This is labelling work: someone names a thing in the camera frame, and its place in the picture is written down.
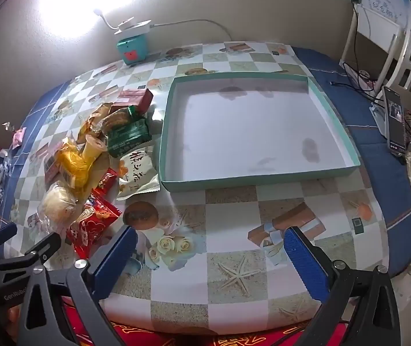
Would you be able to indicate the maroon snack packet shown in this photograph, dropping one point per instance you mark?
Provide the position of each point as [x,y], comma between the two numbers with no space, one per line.
[135,97]

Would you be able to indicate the round bread packet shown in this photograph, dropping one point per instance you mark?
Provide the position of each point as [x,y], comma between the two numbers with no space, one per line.
[57,205]

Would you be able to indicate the white shelf rack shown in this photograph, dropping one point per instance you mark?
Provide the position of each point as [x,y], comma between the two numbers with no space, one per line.
[389,36]

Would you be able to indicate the red printed cloth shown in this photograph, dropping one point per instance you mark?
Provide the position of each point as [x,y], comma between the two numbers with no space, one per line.
[191,338]

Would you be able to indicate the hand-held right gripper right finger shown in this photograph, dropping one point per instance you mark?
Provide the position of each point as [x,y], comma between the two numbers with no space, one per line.
[306,266]

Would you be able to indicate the white printed bag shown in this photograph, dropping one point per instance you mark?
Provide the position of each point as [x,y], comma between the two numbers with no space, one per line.
[385,3]

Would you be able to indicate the small pink packet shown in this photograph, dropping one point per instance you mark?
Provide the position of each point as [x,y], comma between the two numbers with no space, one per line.
[18,138]

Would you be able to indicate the yellow cake packet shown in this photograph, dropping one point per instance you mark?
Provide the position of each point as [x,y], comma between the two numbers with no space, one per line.
[72,164]

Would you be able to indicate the white phone stand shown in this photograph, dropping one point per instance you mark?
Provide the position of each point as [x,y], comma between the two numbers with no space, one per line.
[378,119]

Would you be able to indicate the shallow teal cardboard box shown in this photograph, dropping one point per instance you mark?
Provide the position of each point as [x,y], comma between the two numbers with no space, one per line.
[245,133]

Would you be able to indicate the small red candy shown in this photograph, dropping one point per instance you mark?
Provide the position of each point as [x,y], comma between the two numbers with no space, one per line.
[106,180]

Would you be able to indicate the white printed snack packet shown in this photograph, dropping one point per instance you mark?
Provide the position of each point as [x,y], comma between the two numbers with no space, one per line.
[137,173]

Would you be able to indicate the dark green snack packet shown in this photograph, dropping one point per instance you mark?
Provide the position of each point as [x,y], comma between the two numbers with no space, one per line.
[128,138]

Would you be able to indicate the clear green-edged biscuit packet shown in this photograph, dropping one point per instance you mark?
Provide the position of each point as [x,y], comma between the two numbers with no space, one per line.
[117,118]

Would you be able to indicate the pale yellow pudding cup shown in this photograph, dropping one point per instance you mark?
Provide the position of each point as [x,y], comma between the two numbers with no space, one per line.
[93,149]

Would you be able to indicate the checked printed tablecloth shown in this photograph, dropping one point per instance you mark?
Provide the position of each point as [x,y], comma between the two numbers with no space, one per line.
[227,223]

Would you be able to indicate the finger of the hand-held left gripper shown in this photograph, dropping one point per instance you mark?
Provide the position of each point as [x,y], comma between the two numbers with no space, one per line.
[5,231]
[43,248]

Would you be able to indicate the white power strip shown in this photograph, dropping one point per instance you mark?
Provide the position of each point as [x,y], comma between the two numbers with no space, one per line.
[133,27]

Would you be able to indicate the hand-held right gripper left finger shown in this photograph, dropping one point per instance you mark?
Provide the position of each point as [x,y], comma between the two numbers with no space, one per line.
[115,261]

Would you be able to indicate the large red snack packet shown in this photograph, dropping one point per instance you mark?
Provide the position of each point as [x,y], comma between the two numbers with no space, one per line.
[90,223]

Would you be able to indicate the orange cake packet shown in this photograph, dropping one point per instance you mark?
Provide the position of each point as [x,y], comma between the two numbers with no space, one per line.
[91,122]

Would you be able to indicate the white gooseneck lamp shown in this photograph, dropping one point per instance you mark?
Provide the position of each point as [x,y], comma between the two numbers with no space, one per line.
[99,12]

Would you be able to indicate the small teal box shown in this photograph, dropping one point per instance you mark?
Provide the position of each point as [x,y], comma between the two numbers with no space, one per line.
[131,48]

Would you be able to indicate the black smartphone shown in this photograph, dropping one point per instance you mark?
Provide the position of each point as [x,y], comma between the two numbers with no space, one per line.
[394,119]

